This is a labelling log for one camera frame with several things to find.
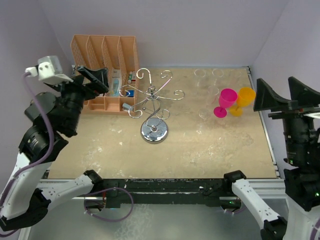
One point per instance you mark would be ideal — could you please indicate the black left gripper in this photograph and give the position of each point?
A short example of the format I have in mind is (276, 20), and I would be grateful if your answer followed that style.
(91, 91)

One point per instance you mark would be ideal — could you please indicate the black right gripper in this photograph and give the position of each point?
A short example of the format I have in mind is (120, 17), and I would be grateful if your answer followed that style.
(265, 97)

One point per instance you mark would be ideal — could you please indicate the orange plastic wine glass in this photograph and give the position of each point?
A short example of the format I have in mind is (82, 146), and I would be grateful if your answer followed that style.
(246, 96)

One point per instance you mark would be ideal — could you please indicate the pink plastic wine glass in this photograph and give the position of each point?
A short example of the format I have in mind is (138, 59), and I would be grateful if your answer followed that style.
(226, 99)

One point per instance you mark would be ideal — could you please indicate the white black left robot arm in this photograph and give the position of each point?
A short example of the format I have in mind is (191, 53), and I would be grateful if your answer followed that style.
(55, 116)

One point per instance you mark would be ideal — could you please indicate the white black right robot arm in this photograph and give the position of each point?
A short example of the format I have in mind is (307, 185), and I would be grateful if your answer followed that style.
(302, 181)

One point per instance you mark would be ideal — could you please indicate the white glue stick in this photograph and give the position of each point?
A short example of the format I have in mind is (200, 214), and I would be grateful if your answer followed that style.
(130, 75)

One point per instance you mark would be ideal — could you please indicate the blue stapler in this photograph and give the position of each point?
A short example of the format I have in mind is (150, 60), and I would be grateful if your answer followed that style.
(126, 107)

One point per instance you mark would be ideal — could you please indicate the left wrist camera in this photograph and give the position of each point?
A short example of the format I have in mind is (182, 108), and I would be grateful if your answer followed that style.
(49, 71)

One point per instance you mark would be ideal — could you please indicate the chrome wire wine glass rack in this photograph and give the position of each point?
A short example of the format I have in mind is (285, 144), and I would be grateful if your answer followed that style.
(154, 129)

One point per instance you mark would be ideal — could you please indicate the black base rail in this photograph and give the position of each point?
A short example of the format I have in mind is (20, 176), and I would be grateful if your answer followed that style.
(211, 192)

